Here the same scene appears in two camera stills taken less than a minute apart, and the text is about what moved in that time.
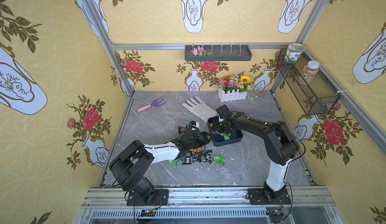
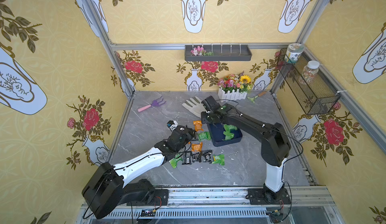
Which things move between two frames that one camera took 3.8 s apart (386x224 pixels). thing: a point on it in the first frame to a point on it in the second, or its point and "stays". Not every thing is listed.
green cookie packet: [174, 162] stays
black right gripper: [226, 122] to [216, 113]
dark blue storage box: [220, 138] stays
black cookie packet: [187, 160] stays
